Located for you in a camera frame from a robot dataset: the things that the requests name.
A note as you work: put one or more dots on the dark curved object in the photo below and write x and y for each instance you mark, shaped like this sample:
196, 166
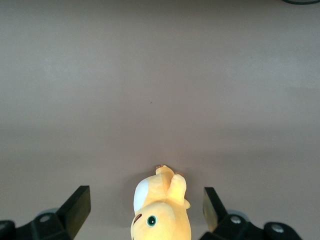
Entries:
300, 1

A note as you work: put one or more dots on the yellow plush toy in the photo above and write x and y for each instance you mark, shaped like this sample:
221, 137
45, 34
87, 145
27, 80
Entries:
162, 225

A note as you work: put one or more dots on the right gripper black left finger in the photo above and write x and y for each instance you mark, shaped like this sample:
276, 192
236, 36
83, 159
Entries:
70, 215

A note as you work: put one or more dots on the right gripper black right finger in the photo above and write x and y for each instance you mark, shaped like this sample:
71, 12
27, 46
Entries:
237, 227

